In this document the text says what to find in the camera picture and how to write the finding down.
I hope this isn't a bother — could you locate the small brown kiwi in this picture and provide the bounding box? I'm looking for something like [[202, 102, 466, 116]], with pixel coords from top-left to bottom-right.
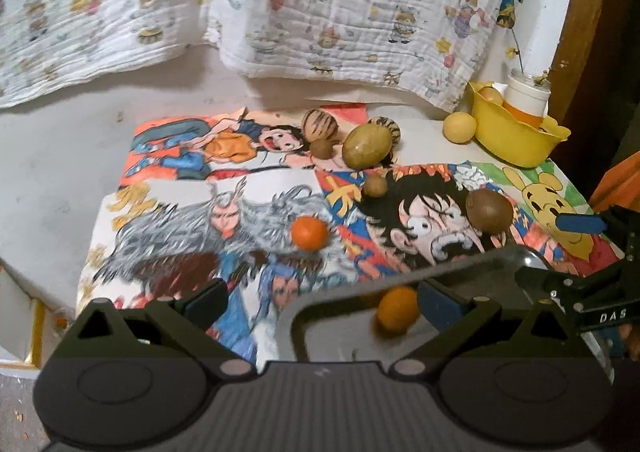
[[465, 190, 514, 235]]

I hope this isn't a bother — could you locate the white and orange jar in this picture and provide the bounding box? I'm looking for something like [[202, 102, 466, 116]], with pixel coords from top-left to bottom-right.
[[502, 72, 552, 130]]

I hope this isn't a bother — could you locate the grey-haired figure poster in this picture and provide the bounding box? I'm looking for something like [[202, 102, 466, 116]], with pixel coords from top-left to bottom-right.
[[75, 177, 331, 363]]

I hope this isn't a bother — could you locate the metal tray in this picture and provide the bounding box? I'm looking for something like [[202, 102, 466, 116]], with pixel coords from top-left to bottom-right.
[[270, 244, 617, 383]]

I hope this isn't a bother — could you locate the cartoon couple poster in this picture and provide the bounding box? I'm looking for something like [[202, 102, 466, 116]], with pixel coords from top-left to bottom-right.
[[130, 104, 371, 180]]

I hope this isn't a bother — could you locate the pale striped pepino melon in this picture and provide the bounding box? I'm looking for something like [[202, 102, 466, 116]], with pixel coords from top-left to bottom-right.
[[301, 109, 342, 143]]

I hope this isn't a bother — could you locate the printed muslin blanket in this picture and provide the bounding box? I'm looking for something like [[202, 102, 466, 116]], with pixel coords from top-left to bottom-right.
[[200, 0, 516, 112], [0, 0, 223, 110]]

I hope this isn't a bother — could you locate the large greenish kiwi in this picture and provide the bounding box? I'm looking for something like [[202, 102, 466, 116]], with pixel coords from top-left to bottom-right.
[[341, 124, 393, 169]]

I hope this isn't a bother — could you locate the black-haired figure poster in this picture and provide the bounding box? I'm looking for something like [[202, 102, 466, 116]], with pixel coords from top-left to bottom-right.
[[312, 162, 506, 293]]

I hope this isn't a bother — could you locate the round yellow fruit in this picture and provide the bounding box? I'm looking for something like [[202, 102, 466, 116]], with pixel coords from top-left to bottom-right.
[[443, 112, 478, 145]]

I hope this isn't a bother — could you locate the orange box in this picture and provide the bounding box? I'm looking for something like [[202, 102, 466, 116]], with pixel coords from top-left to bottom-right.
[[590, 164, 640, 213]]

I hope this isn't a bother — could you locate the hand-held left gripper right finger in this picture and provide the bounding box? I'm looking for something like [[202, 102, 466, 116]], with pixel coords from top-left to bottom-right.
[[390, 281, 583, 378]]

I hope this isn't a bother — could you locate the brown wooden board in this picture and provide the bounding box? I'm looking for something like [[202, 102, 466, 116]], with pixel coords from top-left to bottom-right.
[[547, 0, 640, 133]]

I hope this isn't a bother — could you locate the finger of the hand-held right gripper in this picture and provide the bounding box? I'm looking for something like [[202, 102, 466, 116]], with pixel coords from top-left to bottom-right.
[[555, 204, 640, 263], [515, 266, 626, 305]]

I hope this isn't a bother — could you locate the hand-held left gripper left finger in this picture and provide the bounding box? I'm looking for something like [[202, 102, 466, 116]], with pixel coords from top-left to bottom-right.
[[65, 278, 256, 378]]

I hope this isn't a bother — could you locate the small brown longan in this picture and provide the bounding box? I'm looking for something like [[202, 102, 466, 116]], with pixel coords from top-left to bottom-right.
[[362, 174, 389, 199], [308, 138, 336, 159]]

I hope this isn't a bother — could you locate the orange tangerine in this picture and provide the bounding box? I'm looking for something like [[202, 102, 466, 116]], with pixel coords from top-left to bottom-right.
[[291, 215, 329, 251], [376, 286, 421, 334]]

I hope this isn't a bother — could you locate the yellow plastic bowl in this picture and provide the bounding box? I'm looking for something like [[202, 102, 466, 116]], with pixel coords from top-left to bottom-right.
[[465, 80, 572, 169]]

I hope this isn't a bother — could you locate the person's right hand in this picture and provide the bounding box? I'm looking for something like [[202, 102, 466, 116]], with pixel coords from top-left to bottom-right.
[[620, 324, 640, 362]]

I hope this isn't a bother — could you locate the yellow flower twig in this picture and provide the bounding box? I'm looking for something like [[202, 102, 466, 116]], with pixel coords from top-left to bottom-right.
[[506, 26, 571, 85]]

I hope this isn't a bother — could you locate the dark striped pepino melon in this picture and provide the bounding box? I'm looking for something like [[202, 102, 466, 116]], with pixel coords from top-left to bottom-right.
[[367, 116, 403, 147]]

